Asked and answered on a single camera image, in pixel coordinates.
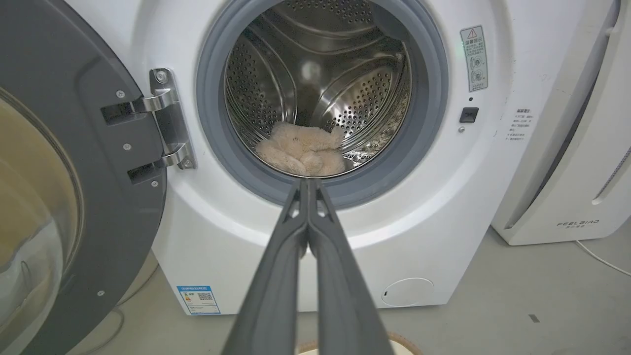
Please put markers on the white Feelbird appliance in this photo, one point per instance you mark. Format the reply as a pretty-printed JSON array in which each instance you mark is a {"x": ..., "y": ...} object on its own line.
[{"x": 577, "y": 148}]

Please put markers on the blue energy label sticker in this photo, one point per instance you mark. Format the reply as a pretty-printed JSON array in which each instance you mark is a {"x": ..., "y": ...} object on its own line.
[{"x": 198, "y": 299}]

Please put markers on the beige plush toy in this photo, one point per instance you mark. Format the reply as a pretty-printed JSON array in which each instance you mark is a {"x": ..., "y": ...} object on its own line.
[{"x": 303, "y": 150}]

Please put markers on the white front-load washing machine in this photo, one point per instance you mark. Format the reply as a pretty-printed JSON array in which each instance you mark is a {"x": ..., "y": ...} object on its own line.
[{"x": 443, "y": 197}]

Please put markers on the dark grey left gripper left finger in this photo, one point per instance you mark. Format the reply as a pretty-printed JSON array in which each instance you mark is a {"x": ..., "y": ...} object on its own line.
[{"x": 276, "y": 276}]

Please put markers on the grey warning sticker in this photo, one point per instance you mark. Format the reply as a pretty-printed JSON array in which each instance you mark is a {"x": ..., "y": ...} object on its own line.
[{"x": 474, "y": 58}]

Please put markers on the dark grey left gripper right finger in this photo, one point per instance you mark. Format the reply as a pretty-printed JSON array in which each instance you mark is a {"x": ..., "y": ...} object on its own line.
[{"x": 340, "y": 286}]

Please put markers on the grey washing machine door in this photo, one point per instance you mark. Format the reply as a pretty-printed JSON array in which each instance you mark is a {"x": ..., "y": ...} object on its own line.
[{"x": 59, "y": 187}]

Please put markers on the chrome door hinge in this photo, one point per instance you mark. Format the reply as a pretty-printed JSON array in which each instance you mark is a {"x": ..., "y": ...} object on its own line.
[{"x": 170, "y": 118}]

